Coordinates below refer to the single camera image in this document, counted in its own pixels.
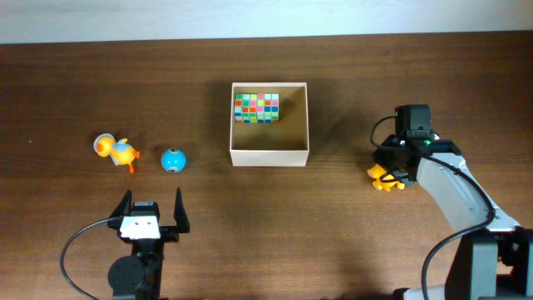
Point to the beige open cardboard box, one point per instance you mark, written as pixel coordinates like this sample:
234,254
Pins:
269,142

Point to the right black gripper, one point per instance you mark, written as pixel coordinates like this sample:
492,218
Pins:
400,176

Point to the yellow dog toy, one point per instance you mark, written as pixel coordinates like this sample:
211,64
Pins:
383,180

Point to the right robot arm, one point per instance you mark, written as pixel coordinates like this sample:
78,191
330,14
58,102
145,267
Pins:
494,256

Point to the yellow duck toy blue cap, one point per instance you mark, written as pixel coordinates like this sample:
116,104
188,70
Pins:
120,151

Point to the rubiks cube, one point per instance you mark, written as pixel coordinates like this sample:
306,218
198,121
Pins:
267,108
245,108

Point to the blue ball toy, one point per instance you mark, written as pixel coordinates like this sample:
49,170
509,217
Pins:
173,160

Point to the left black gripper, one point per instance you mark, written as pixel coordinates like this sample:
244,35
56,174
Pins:
181,222

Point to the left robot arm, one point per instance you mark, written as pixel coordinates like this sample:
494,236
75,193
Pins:
138,276

